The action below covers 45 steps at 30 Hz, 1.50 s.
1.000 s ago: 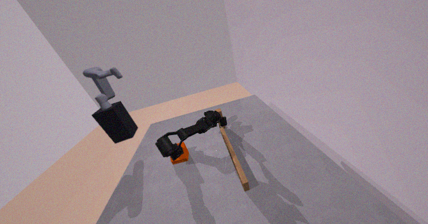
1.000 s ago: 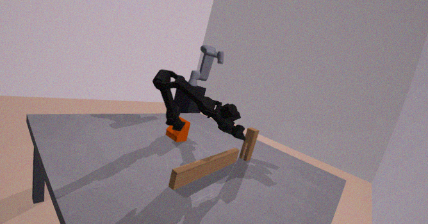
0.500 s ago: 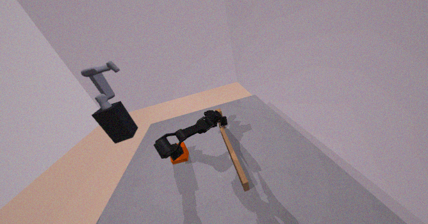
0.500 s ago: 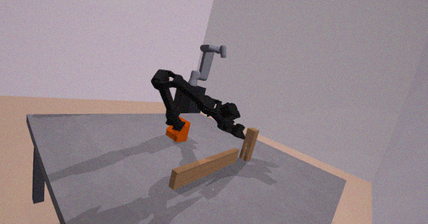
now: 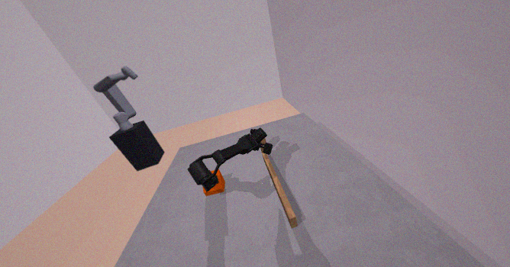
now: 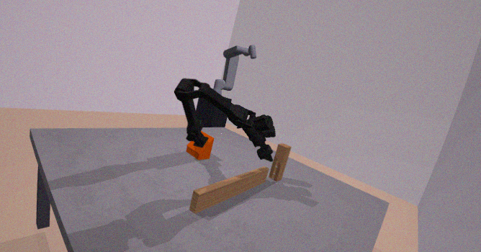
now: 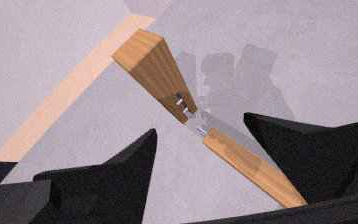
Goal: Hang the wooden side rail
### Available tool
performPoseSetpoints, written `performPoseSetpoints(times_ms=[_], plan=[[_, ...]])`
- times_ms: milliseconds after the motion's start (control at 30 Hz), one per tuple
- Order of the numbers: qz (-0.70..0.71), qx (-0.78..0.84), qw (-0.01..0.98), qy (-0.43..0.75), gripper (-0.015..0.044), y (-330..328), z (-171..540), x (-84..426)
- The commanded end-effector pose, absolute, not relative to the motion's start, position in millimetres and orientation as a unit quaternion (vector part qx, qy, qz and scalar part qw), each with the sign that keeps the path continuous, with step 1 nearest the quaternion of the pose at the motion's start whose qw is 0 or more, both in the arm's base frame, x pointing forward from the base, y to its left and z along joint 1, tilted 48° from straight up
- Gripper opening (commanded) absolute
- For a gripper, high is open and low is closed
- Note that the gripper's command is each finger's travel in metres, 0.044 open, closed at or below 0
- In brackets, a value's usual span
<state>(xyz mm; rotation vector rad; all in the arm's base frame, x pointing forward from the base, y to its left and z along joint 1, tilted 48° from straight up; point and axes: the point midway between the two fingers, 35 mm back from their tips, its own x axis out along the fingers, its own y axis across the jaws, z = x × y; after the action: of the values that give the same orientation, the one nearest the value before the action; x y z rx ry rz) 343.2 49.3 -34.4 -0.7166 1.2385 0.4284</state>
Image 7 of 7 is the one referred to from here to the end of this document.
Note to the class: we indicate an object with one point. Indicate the light brown wooden board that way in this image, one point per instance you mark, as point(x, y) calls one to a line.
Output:
point(259, 172)

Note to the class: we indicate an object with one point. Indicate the wooden post with slot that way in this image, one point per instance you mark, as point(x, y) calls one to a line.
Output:
point(148, 59)

